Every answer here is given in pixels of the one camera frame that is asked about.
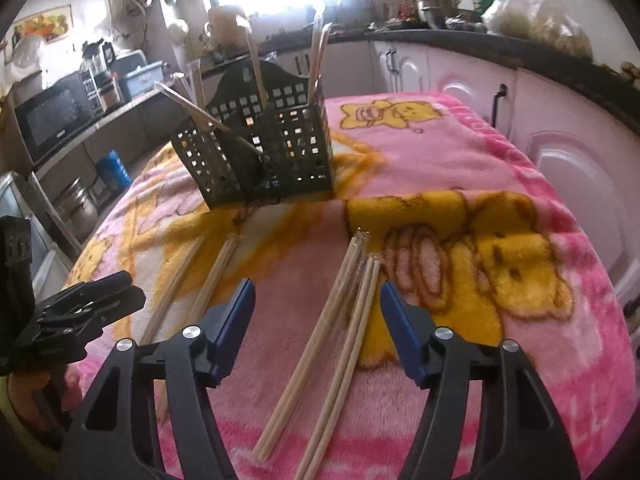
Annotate chopsticks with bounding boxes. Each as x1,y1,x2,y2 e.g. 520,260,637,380
294,255,381,480
140,236,205,344
253,229,367,460
186,234,240,325

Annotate steel pot under shelf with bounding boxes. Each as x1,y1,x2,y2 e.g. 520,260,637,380
54,178,99,242

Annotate blue canister under shelf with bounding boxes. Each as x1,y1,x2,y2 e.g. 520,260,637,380
96,151,132,194

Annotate black microwave oven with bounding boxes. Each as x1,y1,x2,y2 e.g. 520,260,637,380
14,70,104,166

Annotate pink bear blanket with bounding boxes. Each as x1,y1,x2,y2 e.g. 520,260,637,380
70,93,637,479

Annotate black plastic utensil basket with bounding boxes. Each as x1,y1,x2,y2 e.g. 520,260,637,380
171,60,334,208

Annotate blue plastic storage box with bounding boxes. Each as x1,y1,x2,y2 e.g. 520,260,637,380
119,61,164,102

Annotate blender jug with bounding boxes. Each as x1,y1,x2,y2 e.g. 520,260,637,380
82,38,115,77

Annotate chopstick in basket left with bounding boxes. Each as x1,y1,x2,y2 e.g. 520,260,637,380
235,15,269,110

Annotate chopstick in basket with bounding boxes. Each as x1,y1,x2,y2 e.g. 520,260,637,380
235,15,269,110
307,6,332,103

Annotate chopstick in basket right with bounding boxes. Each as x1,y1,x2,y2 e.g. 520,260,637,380
307,6,332,103

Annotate steel cooking pot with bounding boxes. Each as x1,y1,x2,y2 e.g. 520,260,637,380
413,0,462,29

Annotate clear bag of food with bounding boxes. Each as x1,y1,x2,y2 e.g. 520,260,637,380
482,0,593,60

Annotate fruit picture on wall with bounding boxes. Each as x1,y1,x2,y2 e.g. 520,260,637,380
6,4,74,49

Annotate black cabinet handle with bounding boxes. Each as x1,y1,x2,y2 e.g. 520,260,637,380
490,84,509,128

